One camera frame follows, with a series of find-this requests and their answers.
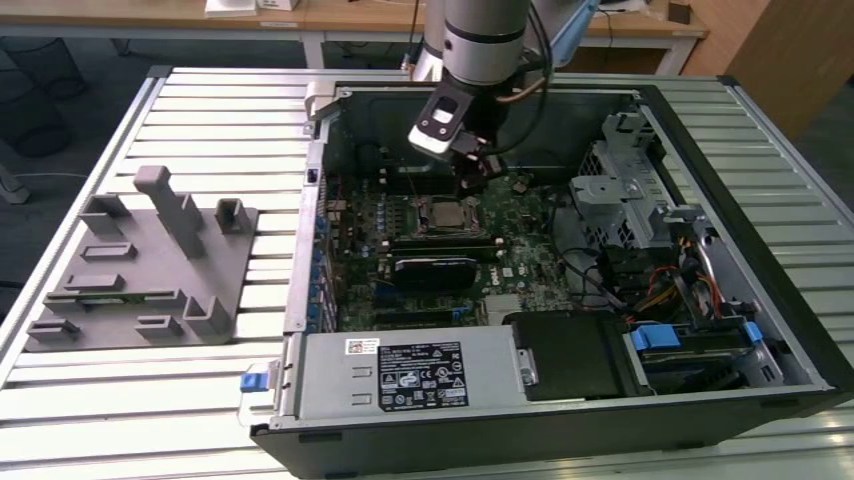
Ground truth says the grey parts rack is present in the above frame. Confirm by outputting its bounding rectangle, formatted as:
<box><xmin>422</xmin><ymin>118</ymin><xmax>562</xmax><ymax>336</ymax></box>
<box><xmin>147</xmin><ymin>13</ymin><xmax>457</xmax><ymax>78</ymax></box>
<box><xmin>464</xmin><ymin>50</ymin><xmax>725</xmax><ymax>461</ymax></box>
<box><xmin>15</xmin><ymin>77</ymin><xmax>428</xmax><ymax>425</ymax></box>
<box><xmin>23</xmin><ymin>164</ymin><xmax>262</xmax><ymax>354</ymax></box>

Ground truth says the silver drive cage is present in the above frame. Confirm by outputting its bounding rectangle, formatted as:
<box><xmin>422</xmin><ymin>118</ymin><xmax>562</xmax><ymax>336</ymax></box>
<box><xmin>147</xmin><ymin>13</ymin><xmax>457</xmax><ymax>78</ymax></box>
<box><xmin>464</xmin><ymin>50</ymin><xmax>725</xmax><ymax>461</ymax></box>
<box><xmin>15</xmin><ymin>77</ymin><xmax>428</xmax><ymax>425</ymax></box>
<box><xmin>570</xmin><ymin>112</ymin><xmax>709</xmax><ymax>251</ymax></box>

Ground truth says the blue case latch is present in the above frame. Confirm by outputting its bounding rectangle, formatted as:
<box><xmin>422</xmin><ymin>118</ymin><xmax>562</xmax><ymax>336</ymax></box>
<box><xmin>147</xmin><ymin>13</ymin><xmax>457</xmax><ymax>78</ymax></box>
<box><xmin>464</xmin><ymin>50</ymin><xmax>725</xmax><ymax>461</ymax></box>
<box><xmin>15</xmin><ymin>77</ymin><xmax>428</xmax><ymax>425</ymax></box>
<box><xmin>239</xmin><ymin>362</ymin><xmax>282</xmax><ymax>396</ymax></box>

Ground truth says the orange wire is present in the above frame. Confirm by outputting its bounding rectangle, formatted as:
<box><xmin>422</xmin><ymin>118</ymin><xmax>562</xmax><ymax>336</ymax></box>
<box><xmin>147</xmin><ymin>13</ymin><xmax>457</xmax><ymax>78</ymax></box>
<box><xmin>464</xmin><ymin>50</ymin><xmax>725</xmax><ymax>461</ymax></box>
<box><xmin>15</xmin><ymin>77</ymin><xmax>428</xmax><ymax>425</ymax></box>
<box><xmin>709</xmin><ymin>278</ymin><xmax>728</xmax><ymax>322</ymax></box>

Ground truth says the white stand foot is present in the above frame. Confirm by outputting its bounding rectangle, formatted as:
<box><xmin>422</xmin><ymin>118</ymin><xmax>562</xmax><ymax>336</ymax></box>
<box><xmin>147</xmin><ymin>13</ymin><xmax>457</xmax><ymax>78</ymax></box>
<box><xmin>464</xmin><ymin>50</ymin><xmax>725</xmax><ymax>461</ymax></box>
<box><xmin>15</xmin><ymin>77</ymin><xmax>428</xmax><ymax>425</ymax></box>
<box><xmin>0</xmin><ymin>164</ymin><xmax>33</xmax><ymax>205</ymax></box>

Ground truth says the black graphics card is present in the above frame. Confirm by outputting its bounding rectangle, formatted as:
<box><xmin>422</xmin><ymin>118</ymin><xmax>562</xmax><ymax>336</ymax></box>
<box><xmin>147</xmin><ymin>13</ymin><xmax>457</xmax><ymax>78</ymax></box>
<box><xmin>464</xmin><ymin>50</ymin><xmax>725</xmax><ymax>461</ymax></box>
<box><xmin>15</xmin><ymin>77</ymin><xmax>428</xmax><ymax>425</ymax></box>
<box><xmin>390</xmin><ymin>254</ymin><xmax>480</xmax><ymax>290</ymax></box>

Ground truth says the black PC case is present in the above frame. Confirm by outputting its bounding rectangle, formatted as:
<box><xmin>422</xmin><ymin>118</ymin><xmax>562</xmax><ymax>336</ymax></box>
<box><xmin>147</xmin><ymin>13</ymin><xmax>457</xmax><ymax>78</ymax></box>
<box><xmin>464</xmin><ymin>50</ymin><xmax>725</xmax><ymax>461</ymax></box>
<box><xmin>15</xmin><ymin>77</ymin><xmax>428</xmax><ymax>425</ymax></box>
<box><xmin>250</xmin><ymin>79</ymin><xmax>854</xmax><ymax>480</ymax></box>

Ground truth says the metal socket cover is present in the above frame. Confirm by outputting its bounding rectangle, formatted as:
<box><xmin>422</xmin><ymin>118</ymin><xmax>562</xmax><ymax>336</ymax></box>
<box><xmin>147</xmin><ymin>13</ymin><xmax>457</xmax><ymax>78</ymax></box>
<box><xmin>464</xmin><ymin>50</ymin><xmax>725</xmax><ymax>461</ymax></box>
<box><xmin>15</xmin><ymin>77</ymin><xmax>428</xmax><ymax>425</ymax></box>
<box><xmin>420</xmin><ymin>195</ymin><xmax>481</xmax><ymax>235</ymax></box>

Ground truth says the silver chipset heat sink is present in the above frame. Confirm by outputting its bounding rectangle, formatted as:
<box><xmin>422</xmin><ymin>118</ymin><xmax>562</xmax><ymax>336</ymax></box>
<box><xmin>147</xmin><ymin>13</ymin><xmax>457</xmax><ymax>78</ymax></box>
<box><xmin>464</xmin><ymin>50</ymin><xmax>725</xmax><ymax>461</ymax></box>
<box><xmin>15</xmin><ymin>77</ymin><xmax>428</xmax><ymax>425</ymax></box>
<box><xmin>484</xmin><ymin>294</ymin><xmax>529</xmax><ymax>316</ymax></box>

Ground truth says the blue disk carrier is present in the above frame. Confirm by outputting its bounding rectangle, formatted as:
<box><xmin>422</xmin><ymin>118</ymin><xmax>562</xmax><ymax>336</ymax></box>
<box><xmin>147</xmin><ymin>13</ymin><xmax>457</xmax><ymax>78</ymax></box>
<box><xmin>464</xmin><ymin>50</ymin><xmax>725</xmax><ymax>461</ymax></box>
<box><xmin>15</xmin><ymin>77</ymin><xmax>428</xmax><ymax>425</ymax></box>
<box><xmin>629</xmin><ymin>323</ymin><xmax>682</xmax><ymax>352</ymax></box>

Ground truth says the black mesh waste bin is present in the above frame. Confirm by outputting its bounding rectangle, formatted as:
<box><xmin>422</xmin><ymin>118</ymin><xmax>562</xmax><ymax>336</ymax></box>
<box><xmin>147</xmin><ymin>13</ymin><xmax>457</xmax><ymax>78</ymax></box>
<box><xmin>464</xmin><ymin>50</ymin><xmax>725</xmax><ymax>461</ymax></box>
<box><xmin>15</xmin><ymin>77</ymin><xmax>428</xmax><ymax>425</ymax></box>
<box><xmin>0</xmin><ymin>37</ymin><xmax>89</xmax><ymax>101</ymax></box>

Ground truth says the green RAM stick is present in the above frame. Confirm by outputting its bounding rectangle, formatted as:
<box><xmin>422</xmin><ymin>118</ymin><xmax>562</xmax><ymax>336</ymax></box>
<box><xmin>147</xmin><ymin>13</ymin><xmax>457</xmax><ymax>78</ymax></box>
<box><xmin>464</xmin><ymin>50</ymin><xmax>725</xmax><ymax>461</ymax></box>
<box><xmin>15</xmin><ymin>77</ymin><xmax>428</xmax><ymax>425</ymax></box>
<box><xmin>46</xmin><ymin>291</ymin><xmax>182</xmax><ymax>305</ymax></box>

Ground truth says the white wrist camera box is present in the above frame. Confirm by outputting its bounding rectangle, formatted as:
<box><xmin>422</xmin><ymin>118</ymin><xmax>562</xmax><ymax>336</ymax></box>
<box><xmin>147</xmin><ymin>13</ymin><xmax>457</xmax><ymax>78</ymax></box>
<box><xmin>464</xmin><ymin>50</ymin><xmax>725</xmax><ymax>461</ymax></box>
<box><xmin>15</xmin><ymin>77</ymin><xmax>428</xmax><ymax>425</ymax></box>
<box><xmin>408</xmin><ymin>88</ymin><xmax>470</xmax><ymax>157</ymax></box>

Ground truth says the wooden cabinet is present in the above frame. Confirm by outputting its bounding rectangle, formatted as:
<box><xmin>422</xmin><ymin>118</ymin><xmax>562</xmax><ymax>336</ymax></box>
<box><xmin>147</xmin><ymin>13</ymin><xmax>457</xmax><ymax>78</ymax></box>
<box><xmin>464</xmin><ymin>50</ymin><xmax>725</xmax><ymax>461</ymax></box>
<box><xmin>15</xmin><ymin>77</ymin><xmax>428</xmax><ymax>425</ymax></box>
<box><xmin>684</xmin><ymin>0</ymin><xmax>854</xmax><ymax>144</ymax></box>

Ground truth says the CPU socket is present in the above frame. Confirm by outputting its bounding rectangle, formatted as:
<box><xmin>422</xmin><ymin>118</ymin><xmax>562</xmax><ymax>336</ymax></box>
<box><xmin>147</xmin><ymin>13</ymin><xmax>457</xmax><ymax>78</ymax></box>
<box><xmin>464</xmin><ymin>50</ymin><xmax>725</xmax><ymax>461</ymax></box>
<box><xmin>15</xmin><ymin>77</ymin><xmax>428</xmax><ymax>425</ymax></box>
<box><xmin>412</xmin><ymin>192</ymin><xmax>488</xmax><ymax>239</ymax></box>

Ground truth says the silver CPU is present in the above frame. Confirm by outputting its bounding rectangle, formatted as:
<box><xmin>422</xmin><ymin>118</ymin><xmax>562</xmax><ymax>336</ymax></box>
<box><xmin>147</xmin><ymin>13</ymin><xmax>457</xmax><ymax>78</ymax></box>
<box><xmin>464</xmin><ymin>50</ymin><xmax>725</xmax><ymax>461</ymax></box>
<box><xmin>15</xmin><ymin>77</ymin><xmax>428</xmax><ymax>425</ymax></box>
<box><xmin>432</xmin><ymin>201</ymin><xmax>470</xmax><ymax>226</ymax></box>

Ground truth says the silver power supply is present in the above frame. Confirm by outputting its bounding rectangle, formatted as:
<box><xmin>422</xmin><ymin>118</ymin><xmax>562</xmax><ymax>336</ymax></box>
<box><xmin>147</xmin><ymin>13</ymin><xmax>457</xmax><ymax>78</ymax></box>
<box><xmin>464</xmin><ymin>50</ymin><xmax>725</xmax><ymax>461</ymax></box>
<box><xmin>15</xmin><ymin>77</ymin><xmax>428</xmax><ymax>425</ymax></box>
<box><xmin>293</xmin><ymin>327</ymin><xmax>529</xmax><ymax>421</ymax></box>

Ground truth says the grey case latch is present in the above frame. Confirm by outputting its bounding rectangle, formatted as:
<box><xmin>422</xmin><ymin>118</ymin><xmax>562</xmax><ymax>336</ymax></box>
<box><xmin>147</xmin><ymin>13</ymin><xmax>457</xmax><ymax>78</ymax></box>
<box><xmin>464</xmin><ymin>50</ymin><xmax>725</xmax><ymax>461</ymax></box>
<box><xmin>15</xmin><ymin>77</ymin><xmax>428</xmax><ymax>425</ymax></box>
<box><xmin>303</xmin><ymin>82</ymin><xmax>342</xmax><ymax>124</ymax></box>

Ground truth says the green motherboard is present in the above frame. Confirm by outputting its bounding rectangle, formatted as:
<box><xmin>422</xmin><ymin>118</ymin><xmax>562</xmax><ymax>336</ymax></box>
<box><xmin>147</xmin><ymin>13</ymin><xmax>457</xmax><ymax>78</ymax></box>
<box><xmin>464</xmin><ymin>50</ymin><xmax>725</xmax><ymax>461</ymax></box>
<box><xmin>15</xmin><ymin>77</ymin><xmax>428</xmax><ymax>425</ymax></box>
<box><xmin>323</xmin><ymin>172</ymin><xmax>602</xmax><ymax>334</ymax></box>

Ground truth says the wooden desk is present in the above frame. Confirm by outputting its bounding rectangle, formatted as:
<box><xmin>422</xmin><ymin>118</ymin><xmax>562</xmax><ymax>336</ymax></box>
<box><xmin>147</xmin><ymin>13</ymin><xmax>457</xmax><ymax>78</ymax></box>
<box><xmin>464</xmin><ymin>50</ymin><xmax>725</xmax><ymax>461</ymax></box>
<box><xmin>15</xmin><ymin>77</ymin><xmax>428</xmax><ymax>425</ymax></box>
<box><xmin>0</xmin><ymin>0</ymin><xmax>713</xmax><ymax>76</ymax></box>

